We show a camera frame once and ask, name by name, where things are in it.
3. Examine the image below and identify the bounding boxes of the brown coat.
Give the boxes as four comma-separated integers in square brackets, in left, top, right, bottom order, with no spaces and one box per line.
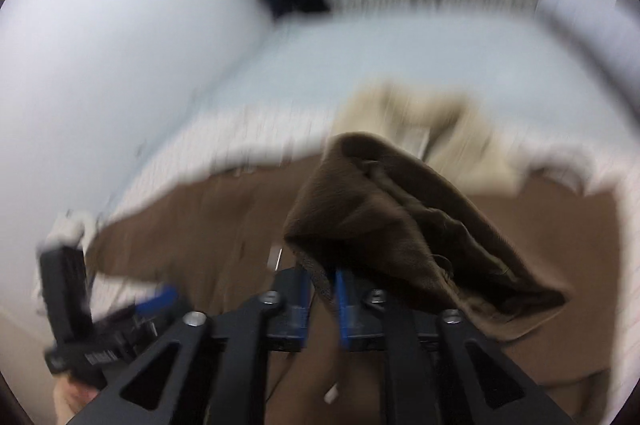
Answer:
[87,134,620,424]

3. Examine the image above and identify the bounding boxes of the person left hand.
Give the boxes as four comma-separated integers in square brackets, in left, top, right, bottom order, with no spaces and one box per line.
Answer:
[53,376,100,425]

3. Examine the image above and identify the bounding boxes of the cherry print white blanket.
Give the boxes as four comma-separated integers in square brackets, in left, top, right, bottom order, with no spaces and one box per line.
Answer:
[31,104,640,425]

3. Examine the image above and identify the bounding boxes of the light blue bed sheet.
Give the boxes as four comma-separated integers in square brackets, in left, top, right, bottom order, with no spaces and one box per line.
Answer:
[106,11,640,206]

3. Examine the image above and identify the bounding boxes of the light blue folded blanket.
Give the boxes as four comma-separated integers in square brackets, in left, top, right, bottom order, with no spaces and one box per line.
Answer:
[537,0,639,110]

